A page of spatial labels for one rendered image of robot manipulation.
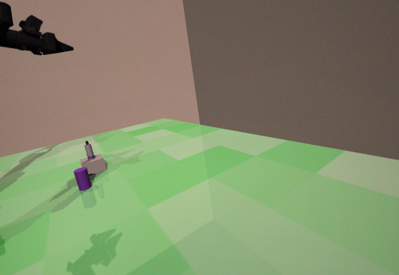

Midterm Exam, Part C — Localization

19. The grey marker with purple band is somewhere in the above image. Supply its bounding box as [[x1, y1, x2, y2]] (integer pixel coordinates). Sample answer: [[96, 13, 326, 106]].
[[84, 141, 95, 160]]

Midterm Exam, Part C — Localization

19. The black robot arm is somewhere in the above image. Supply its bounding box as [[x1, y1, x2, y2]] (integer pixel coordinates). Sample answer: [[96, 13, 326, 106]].
[[0, 2, 43, 49]]

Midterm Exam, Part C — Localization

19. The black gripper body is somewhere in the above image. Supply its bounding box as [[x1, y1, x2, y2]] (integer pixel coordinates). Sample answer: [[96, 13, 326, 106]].
[[15, 30, 55, 55]]

